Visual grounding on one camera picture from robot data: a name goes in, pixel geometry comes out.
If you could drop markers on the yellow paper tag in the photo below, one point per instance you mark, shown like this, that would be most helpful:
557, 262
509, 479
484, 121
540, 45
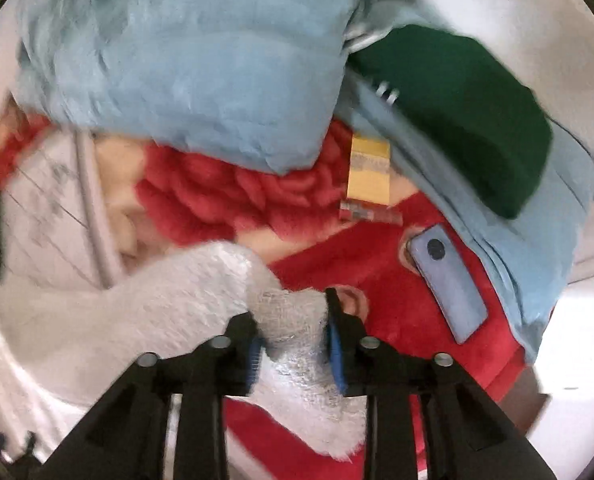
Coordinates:
368, 186

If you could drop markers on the red floral blanket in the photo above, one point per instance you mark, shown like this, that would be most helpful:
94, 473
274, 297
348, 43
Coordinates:
161, 201

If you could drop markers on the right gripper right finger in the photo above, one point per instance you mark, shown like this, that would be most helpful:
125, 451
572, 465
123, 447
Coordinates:
466, 434

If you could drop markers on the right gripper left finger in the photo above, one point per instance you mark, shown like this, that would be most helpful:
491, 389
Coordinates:
123, 436

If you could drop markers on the blue smartphone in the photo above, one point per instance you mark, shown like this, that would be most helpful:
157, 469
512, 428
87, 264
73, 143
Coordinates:
443, 269

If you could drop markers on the light blue puffy jacket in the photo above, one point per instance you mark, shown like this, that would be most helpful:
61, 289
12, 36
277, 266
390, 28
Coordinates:
257, 83

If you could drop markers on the white fuzzy sweater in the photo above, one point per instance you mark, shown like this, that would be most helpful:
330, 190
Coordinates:
60, 351

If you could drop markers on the white quilted floral sheet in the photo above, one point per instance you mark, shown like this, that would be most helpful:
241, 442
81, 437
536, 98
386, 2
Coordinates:
55, 226

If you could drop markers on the dark green knit garment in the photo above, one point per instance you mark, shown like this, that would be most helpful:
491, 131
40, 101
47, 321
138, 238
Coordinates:
476, 112

